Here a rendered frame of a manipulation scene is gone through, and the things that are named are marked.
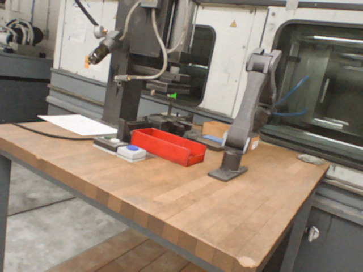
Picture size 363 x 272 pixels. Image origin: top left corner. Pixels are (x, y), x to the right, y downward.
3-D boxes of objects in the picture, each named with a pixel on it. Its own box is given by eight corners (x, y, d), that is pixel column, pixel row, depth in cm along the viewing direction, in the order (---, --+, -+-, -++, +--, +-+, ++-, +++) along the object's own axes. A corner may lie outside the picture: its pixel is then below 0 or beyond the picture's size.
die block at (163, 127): (157, 141, 126) (160, 124, 125) (139, 135, 131) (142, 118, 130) (183, 136, 143) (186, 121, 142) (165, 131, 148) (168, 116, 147)
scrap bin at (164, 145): (186, 167, 101) (189, 150, 100) (130, 145, 113) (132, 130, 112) (203, 161, 111) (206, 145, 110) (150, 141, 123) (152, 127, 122)
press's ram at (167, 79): (166, 100, 122) (180, 22, 116) (118, 87, 134) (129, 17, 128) (189, 100, 137) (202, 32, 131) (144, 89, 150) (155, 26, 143)
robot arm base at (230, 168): (211, 151, 96) (231, 158, 92) (235, 144, 113) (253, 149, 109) (206, 175, 97) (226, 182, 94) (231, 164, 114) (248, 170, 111)
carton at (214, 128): (247, 152, 141) (250, 136, 139) (200, 137, 153) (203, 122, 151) (256, 149, 151) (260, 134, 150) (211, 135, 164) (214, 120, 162)
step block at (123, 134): (121, 144, 113) (125, 120, 111) (115, 141, 114) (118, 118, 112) (133, 142, 118) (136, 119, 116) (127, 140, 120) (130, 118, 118)
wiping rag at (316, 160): (292, 161, 142) (322, 167, 136) (294, 154, 142) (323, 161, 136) (298, 156, 154) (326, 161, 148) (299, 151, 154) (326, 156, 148)
